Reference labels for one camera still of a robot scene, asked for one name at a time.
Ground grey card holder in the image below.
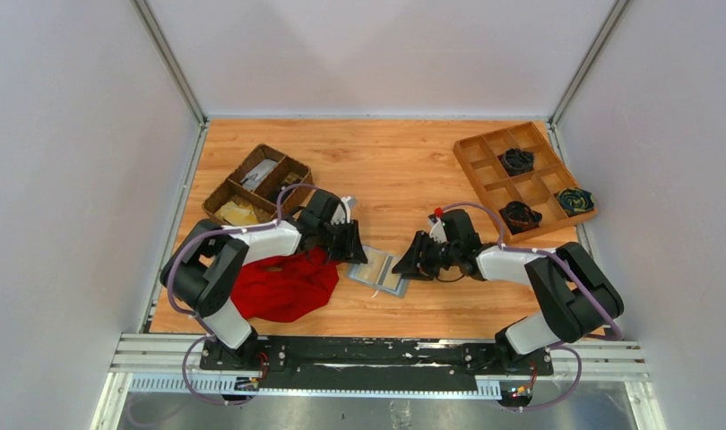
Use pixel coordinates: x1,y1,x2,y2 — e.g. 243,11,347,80
347,245,409,298

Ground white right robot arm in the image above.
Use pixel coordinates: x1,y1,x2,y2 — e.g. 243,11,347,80
392,206,624,360

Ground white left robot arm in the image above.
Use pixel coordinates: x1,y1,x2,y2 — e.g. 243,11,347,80
160,187,367,351

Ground grey card in basket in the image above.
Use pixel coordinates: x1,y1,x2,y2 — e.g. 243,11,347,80
240,159,278,191

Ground yellow cards in basket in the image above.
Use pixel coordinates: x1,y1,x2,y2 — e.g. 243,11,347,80
214,201,259,226

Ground black item in basket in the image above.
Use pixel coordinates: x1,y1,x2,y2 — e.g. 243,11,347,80
276,172,303,193

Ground dark rolled belt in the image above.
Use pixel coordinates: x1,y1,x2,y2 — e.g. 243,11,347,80
499,201,543,235

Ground brown woven basket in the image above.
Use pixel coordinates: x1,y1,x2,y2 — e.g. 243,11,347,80
202,143,314,226

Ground red cloth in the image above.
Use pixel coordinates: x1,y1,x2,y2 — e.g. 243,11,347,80
230,247,340,323

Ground wooden compartment tray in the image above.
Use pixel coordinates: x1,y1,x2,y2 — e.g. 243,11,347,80
453,122,598,243

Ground black rolled belt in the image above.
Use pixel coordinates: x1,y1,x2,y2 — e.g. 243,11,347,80
498,148,535,176

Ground blue yellow rolled tie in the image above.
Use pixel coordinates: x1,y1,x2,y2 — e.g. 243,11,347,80
555,187,595,217

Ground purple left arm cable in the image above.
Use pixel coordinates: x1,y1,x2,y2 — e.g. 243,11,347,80
163,182,334,408

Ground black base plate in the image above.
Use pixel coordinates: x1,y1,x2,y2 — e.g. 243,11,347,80
198,336,553,392

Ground aluminium frame rail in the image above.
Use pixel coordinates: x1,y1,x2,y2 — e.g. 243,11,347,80
110,334,650,400

